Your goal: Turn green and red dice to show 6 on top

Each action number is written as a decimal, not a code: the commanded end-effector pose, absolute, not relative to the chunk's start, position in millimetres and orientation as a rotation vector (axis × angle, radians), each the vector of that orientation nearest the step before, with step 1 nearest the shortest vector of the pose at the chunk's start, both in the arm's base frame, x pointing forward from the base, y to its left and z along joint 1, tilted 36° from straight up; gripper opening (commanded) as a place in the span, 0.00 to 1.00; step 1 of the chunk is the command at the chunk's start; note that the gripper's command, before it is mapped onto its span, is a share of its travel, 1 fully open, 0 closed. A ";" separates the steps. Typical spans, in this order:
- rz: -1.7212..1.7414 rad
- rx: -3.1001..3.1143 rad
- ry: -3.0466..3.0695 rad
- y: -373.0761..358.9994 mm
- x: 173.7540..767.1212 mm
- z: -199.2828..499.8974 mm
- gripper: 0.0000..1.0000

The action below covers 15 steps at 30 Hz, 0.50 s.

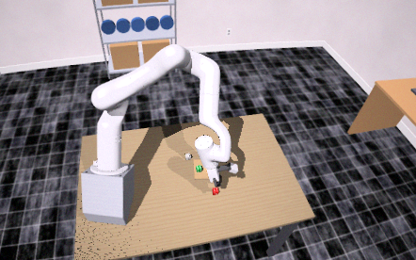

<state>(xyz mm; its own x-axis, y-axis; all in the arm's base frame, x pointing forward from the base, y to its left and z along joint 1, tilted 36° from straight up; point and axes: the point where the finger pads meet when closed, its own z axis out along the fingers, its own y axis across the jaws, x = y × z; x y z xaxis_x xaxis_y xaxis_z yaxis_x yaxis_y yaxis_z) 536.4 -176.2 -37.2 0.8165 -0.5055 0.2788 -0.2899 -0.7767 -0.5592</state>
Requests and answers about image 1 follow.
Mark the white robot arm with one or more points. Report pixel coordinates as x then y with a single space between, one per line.
112 94

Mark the peach flat mat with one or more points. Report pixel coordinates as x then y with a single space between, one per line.
200 175

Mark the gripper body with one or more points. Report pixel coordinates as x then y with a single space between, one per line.
213 173

